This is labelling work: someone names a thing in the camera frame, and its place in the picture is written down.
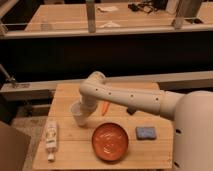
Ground white paper sheet far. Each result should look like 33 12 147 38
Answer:
97 6 119 12

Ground white paper on table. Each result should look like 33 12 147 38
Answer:
99 21 121 28

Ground right metal post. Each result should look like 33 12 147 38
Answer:
172 0 203 29

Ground white ceramic cup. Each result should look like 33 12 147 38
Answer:
71 101 86 126

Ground black cables on table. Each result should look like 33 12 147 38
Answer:
127 0 163 14

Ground brown cardboard box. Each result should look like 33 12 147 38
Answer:
0 121 30 171

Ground blue sponge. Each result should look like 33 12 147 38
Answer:
135 127 157 140

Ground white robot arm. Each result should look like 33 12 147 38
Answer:
79 71 213 171

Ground left metal post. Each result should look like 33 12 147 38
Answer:
86 0 96 33

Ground white squeeze bottle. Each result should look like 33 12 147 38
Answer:
45 121 58 162

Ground orange carrot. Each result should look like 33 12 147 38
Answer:
101 101 110 116

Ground metal post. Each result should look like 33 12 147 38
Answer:
86 0 96 33
172 0 203 29

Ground black rectangular remote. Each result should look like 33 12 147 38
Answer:
126 107 137 116

